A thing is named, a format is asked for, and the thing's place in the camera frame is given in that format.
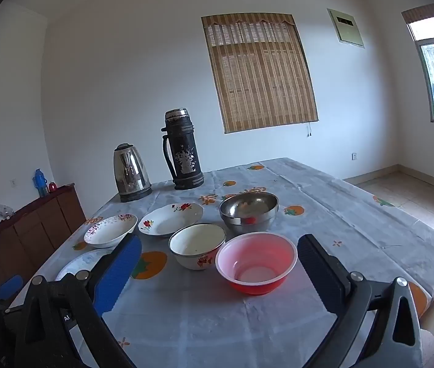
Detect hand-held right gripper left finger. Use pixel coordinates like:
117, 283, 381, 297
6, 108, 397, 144
14, 234, 143, 368

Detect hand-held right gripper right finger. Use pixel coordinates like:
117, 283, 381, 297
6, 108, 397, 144
297, 234, 422, 368

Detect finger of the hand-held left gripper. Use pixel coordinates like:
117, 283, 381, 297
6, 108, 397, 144
0, 274, 25, 300

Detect red plastic bowl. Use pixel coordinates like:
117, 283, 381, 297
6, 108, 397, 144
215, 232, 298, 296

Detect red-rimmed steel bowl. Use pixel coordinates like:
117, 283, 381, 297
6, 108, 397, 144
169, 223, 227, 271

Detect stainless steel bowl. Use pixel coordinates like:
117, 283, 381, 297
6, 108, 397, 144
219, 192, 279, 234

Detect plain white plate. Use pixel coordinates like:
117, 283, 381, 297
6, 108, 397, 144
55, 248, 116, 281

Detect white plate purple floral rim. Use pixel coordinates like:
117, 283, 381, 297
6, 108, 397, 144
84, 213, 138, 248

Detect orange fruit print tablecloth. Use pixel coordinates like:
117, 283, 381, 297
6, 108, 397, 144
10, 157, 434, 368

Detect brown wooden cabinet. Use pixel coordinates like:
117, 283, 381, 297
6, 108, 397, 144
0, 183, 86, 288

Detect white plate red flowers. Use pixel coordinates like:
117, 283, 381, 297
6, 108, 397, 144
138, 202, 204, 237

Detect stainless steel electric kettle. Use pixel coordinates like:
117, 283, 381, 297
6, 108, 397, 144
113, 143, 153, 203

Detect blue bottle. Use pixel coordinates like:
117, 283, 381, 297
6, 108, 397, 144
32, 168, 48, 198

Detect worn black thermos flask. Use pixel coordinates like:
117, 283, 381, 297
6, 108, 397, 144
161, 108, 205, 190

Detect large bamboo window blind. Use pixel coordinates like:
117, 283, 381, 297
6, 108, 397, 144
201, 13, 319, 134

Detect small bamboo window blind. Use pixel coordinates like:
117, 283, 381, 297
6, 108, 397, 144
401, 3, 434, 24

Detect green wall panel box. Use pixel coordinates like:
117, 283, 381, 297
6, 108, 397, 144
327, 8, 366, 49

